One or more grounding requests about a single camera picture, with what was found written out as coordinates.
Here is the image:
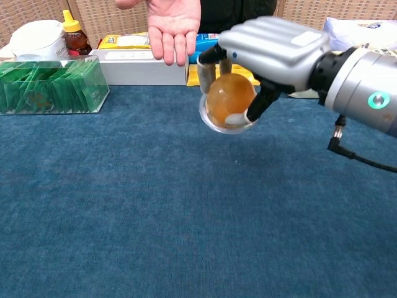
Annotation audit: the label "person's black jacket torso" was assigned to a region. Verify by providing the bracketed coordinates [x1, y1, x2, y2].
[198, 0, 277, 35]

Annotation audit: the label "yellow snack bag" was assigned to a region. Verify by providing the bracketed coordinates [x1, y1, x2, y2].
[98, 32, 153, 51]

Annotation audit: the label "orange jelly cup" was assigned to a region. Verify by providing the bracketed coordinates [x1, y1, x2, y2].
[198, 73, 258, 135]

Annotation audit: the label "yellow egg tray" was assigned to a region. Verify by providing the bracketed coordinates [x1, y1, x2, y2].
[185, 63, 261, 88]

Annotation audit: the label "woven folding screen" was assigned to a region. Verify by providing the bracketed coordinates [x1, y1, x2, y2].
[274, 0, 397, 23]
[0, 0, 150, 50]

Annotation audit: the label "blue table cloth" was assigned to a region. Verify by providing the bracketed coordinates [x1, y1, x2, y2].
[0, 84, 397, 298]

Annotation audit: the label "white power strip box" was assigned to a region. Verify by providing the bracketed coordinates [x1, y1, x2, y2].
[89, 48, 189, 86]

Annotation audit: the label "honey bottle yellow cap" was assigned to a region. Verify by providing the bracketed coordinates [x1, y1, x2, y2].
[61, 9, 93, 57]

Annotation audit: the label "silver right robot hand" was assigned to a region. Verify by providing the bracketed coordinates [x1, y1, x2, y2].
[197, 16, 331, 124]

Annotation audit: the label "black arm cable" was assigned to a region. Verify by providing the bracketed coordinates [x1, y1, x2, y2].
[328, 114, 397, 173]

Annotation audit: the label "person's bare hand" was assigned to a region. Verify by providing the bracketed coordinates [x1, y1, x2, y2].
[115, 0, 202, 67]

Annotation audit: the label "clear box green sachets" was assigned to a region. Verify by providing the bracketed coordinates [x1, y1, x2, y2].
[0, 55, 110, 115]

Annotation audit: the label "blue bottle white nozzle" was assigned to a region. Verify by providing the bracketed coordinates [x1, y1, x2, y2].
[188, 32, 221, 65]

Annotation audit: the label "white tissue pack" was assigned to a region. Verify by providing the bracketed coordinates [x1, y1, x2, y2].
[322, 16, 397, 52]

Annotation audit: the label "white plastic jug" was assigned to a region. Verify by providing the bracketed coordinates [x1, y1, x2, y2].
[9, 19, 69, 61]

